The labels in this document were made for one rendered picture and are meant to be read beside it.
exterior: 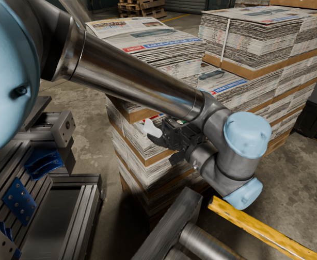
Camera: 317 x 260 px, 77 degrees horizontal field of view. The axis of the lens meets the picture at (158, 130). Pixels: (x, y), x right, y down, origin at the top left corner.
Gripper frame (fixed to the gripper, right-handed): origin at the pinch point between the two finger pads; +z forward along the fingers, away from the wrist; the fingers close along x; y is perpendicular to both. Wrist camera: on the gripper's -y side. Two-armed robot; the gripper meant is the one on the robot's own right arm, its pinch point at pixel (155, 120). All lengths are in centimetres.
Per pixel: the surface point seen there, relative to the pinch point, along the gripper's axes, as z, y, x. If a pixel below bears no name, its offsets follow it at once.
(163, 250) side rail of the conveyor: -31.1, -5.3, 18.4
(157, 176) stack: 3.5, -33.7, -3.0
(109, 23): 34.5, 22.4, -2.5
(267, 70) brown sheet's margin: 4, 1, -66
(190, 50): 3.7, 18.4, -15.4
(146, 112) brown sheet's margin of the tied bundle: 4.3, 1.1, 0.5
